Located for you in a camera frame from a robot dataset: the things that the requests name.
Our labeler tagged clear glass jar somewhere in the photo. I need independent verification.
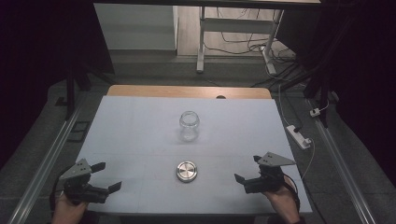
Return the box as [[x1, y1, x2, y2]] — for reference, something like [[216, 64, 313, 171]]
[[178, 110, 201, 143]]

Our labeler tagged black floor plate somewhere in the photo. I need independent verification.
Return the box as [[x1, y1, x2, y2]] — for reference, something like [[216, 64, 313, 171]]
[[66, 120, 92, 144]]

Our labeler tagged wooden table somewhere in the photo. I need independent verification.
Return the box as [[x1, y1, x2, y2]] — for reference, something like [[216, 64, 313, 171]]
[[106, 84, 273, 100]]

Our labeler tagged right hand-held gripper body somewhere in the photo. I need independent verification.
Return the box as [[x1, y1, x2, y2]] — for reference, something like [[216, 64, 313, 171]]
[[243, 151, 297, 195]]

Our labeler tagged thin white cable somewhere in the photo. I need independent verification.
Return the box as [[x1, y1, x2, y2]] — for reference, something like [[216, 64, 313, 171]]
[[301, 138, 317, 180]]

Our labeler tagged white power strip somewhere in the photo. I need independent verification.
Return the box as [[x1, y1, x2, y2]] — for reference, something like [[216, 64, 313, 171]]
[[286, 124, 313, 150]]

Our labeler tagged black metal stand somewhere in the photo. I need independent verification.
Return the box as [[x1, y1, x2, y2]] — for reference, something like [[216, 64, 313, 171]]
[[55, 60, 117, 121], [270, 62, 335, 129]]

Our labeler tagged white desk frame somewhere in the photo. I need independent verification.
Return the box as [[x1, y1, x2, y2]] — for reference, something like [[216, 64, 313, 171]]
[[195, 6, 285, 76]]

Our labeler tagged black floor cable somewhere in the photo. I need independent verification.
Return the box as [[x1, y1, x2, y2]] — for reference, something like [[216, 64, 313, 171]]
[[281, 90, 304, 133]]

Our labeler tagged person's left hand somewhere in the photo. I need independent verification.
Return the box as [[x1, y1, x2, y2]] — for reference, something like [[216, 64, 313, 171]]
[[50, 193, 91, 224]]

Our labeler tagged person's right hand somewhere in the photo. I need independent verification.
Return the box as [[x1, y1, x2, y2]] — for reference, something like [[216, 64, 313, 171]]
[[262, 183, 303, 224]]

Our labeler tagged aluminium floor rail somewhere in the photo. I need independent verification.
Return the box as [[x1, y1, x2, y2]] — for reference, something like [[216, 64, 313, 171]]
[[306, 98, 378, 224], [7, 92, 88, 224]]

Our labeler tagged silver metal jar lid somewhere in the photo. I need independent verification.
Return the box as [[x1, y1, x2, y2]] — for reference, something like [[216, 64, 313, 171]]
[[176, 160, 199, 184]]

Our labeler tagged white power strip cable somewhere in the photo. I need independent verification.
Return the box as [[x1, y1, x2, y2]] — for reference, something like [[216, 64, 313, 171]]
[[277, 83, 291, 127]]

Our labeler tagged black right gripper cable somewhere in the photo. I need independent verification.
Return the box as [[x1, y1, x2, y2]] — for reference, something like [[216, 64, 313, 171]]
[[281, 173, 302, 213]]

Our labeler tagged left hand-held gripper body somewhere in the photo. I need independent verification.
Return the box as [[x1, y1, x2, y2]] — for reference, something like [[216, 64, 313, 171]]
[[59, 158, 110, 206]]

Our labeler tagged white table sheet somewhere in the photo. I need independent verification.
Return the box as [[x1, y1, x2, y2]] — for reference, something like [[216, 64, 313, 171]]
[[52, 95, 314, 216]]

